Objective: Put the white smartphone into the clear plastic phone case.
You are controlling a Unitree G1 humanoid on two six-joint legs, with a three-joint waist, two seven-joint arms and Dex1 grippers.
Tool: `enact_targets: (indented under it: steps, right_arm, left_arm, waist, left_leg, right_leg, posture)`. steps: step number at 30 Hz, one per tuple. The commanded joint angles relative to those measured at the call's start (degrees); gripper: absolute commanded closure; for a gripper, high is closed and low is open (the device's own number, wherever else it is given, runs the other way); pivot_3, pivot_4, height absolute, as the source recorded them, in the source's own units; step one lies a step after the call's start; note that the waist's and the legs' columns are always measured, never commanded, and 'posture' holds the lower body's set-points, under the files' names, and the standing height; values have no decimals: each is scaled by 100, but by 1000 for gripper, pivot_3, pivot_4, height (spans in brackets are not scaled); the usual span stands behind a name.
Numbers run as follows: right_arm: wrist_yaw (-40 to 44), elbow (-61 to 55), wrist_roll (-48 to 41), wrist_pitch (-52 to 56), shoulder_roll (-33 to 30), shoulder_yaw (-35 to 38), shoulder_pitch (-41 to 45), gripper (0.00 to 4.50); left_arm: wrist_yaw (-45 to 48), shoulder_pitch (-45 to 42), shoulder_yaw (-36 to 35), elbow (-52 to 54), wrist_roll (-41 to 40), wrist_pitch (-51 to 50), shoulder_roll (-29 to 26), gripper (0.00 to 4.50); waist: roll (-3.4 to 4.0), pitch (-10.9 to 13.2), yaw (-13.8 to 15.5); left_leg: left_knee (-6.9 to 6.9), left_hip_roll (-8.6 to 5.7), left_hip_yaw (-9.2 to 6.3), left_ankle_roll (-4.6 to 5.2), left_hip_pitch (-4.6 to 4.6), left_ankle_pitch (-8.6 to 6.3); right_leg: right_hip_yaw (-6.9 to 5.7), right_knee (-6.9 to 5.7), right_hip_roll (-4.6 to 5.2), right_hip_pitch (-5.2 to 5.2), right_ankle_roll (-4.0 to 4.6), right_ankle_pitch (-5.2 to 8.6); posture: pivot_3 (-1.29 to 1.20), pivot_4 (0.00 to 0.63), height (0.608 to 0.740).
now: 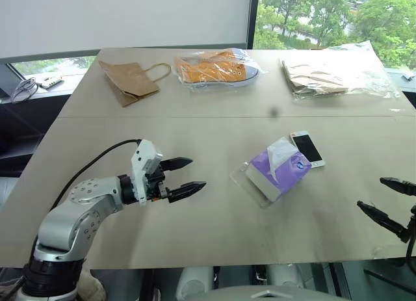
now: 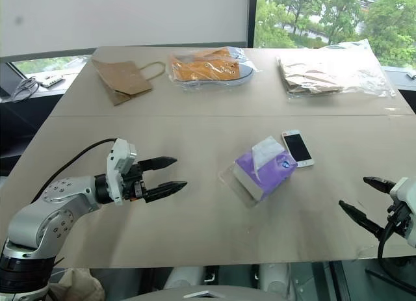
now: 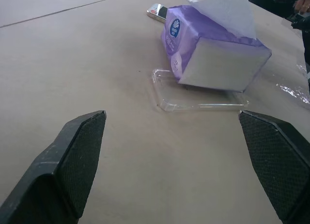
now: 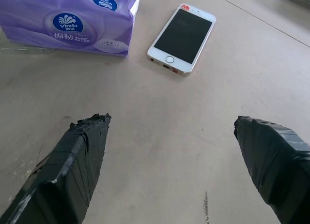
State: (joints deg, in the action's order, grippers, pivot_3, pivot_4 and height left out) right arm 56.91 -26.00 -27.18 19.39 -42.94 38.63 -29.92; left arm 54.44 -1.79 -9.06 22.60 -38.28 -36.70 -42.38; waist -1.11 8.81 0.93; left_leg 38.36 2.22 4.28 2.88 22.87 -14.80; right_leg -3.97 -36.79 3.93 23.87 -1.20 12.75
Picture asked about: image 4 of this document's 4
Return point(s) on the purple Vinda tissue pack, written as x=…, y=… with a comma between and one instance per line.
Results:
x=72, y=20

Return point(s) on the white smartphone with red stickers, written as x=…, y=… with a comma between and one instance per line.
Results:
x=184, y=35

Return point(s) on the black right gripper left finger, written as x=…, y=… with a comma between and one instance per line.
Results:
x=65, y=170

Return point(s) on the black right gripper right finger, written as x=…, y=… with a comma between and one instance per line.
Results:
x=278, y=166

